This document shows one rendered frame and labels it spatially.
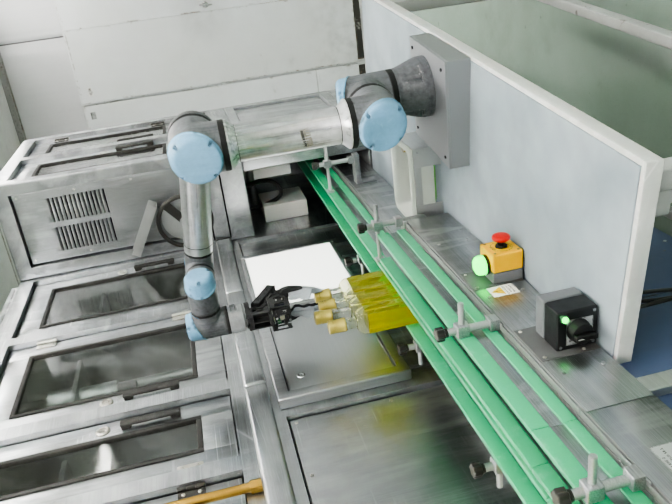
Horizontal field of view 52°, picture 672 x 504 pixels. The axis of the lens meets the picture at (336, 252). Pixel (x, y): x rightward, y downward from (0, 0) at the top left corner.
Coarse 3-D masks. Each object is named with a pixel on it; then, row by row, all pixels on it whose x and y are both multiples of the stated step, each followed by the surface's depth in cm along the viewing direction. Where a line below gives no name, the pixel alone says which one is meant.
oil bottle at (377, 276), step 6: (354, 276) 191; (360, 276) 190; (366, 276) 190; (372, 276) 189; (378, 276) 189; (384, 276) 189; (342, 282) 189; (348, 282) 188; (354, 282) 188; (360, 282) 187; (366, 282) 187; (372, 282) 187; (342, 288) 187; (348, 288) 186; (342, 294) 188
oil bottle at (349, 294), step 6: (378, 282) 186; (384, 282) 186; (354, 288) 185; (360, 288) 184; (366, 288) 184; (372, 288) 184; (378, 288) 183; (384, 288) 183; (390, 288) 183; (348, 294) 183; (354, 294) 182; (360, 294) 182; (348, 300) 182
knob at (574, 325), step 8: (576, 320) 123; (584, 320) 123; (568, 328) 123; (576, 328) 121; (584, 328) 122; (592, 328) 122; (568, 336) 123; (576, 336) 121; (584, 336) 121; (592, 336) 121
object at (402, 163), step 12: (396, 156) 205; (408, 156) 188; (396, 168) 206; (408, 168) 207; (396, 180) 208; (408, 180) 208; (396, 192) 209; (408, 192) 210; (396, 204) 210; (408, 204) 208
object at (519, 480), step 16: (320, 192) 276; (336, 208) 258; (352, 240) 229; (368, 256) 216; (416, 336) 171; (432, 352) 163; (448, 368) 157; (448, 384) 151; (464, 400) 146; (480, 416) 140; (480, 432) 136; (496, 432) 136; (496, 448) 131; (512, 464) 127; (512, 480) 123; (528, 480) 123; (528, 496) 120
